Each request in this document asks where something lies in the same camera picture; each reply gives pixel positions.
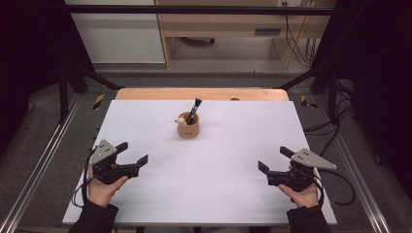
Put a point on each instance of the white cabinet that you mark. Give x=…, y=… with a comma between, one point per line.
x=120, y=39

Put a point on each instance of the white table board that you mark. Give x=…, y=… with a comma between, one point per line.
x=207, y=181

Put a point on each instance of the wooden cup with animal figure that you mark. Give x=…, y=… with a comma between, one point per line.
x=188, y=129

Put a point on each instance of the black horizontal frame bar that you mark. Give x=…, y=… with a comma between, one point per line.
x=194, y=9

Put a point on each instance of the black curtain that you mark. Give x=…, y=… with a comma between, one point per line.
x=379, y=81
x=29, y=48

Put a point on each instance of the thick black makeup brush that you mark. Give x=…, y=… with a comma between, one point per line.
x=197, y=102

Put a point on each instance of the aluminium floor rail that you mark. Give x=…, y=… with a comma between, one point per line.
x=356, y=174
x=42, y=161

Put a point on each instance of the grey desk label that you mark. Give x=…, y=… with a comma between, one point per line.
x=267, y=31

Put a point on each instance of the person's right hand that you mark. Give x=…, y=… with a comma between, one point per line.
x=304, y=195

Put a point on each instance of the black metal stand frame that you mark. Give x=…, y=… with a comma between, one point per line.
x=63, y=93
x=332, y=97

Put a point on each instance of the light wooden desk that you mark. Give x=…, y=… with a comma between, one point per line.
x=226, y=22

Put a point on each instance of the person's left hand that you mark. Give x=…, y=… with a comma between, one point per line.
x=102, y=192

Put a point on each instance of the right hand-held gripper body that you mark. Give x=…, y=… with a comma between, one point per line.
x=296, y=179

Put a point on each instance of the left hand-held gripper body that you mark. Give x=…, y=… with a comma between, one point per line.
x=110, y=171

